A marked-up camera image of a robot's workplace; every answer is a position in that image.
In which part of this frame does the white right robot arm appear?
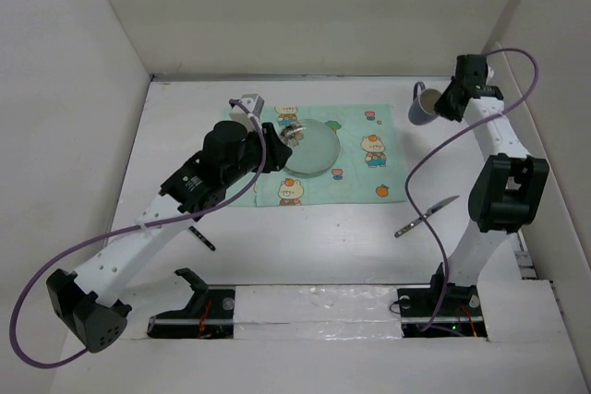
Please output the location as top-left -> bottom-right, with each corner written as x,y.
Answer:
427,54 -> 549,315

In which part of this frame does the green floral plate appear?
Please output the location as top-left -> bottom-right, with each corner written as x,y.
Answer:
280,119 -> 341,175

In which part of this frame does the green cartoon print cloth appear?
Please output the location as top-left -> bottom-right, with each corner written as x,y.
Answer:
233,104 -> 406,208

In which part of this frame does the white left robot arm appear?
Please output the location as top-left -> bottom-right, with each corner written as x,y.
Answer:
46,121 -> 292,353

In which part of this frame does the steel fork black handle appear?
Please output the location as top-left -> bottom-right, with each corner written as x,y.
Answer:
188,226 -> 216,252

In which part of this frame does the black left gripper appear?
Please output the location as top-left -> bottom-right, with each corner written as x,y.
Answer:
222,123 -> 291,187

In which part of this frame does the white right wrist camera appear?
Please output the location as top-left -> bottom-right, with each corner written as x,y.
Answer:
487,66 -> 495,84

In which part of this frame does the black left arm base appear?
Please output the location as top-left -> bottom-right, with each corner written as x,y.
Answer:
146,268 -> 236,340

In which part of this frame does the purple ceramic mug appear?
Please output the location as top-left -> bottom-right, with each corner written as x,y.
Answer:
407,81 -> 442,126

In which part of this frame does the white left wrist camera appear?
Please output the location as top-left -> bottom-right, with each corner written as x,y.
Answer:
228,93 -> 265,126

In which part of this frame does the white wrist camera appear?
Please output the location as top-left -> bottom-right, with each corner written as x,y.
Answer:
228,93 -> 265,126
487,66 -> 495,84

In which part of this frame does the steel table knife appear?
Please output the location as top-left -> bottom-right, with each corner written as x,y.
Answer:
394,195 -> 459,238

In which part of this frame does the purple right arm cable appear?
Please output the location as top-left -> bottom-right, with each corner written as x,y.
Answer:
404,47 -> 541,333

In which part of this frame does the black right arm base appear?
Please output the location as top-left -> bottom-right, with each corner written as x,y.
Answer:
389,263 -> 488,339

